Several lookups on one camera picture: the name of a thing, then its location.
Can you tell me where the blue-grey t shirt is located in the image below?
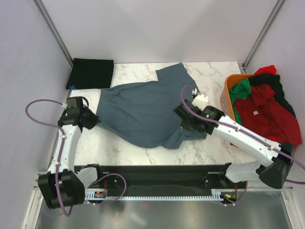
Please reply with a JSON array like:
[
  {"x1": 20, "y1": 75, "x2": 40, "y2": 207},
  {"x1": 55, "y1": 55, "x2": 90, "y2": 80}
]
[{"x1": 96, "y1": 63, "x2": 206, "y2": 149}]

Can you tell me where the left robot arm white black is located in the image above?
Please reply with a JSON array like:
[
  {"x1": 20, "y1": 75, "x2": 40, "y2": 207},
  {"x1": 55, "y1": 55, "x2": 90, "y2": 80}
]
[{"x1": 38, "y1": 96, "x2": 105, "y2": 209}]

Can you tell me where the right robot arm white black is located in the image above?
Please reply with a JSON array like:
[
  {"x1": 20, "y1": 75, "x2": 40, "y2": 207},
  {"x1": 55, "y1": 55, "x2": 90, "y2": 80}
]
[{"x1": 174, "y1": 100, "x2": 294, "y2": 189}]

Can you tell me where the orange plastic basket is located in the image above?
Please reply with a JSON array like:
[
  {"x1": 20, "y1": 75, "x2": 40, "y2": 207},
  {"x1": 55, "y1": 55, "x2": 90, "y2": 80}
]
[{"x1": 220, "y1": 74, "x2": 253, "y2": 121}]

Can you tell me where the folded black t shirt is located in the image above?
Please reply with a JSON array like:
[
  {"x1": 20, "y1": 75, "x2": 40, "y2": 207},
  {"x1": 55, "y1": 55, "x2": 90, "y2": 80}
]
[{"x1": 66, "y1": 58, "x2": 114, "y2": 90}]

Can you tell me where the green t shirt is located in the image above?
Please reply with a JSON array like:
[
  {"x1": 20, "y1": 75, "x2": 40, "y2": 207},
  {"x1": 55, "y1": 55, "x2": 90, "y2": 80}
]
[{"x1": 229, "y1": 78, "x2": 252, "y2": 125}]

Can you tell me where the red t shirt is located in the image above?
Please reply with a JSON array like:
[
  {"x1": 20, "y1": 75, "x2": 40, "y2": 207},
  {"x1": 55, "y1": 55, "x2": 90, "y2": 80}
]
[{"x1": 234, "y1": 65, "x2": 302, "y2": 147}]

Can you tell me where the black t shirt in basket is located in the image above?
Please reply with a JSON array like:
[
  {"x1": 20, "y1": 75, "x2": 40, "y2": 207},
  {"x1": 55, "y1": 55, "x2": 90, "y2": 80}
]
[{"x1": 248, "y1": 73, "x2": 296, "y2": 117}]

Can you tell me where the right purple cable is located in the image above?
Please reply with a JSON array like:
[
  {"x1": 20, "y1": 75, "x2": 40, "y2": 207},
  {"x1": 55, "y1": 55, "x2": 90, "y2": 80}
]
[{"x1": 180, "y1": 84, "x2": 305, "y2": 207}]

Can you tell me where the purple cable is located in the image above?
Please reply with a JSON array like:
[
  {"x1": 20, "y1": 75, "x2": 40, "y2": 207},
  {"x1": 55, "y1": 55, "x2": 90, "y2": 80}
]
[
  {"x1": 25, "y1": 99, "x2": 128, "y2": 217},
  {"x1": 180, "y1": 84, "x2": 305, "y2": 207}
]

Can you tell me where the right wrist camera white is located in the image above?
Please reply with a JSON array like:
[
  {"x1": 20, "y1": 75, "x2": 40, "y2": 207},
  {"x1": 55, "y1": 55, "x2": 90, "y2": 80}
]
[{"x1": 192, "y1": 88, "x2": 209, "y2": 111}]

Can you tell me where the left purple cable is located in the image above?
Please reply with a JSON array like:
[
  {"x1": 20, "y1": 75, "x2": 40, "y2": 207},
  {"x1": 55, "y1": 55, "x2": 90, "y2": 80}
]
[{"x1": 25, "y1": 99, "x2": 128, "y2": 217}]

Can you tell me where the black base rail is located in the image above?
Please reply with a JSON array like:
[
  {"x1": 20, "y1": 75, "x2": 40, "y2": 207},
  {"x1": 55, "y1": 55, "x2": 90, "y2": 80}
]
[{"x1": 90, "y1": 164, "x2": 246, "y2": 198}]

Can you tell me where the aluminium frame extrusion base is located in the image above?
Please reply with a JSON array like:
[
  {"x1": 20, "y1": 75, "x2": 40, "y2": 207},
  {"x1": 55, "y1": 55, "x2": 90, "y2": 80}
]
[{"x1": 33, "y1": 170, "x2": 294, "y2": 191}]

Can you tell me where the white slotted cable duct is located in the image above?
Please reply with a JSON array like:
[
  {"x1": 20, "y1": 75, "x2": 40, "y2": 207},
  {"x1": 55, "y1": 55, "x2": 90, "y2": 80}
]
[{"x1": 85, "y1": 189, "x2": 239, "y2": 204}]

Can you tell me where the left aluminium frame post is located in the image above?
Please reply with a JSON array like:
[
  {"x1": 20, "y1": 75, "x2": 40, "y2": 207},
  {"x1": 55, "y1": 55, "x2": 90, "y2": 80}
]
[{"x1": 33, "y1": 0, "x2": 73, "y2": 67}]

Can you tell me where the aluminium frame post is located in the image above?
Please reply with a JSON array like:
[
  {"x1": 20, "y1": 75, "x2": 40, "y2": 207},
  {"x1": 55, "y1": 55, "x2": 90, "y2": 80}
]
[
  {"x1": 33, "y1": 0, "x2": 73, "y2": 67},
  {"x1": 239, "y1": 0, "x2": 286, "y2": 73}
]

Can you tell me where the right aluminium frame post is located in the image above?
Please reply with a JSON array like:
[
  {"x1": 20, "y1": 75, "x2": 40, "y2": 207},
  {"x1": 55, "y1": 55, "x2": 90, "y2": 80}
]
[{"x1": 239, "y1": 0, "x2": 286, "y2": 73}]

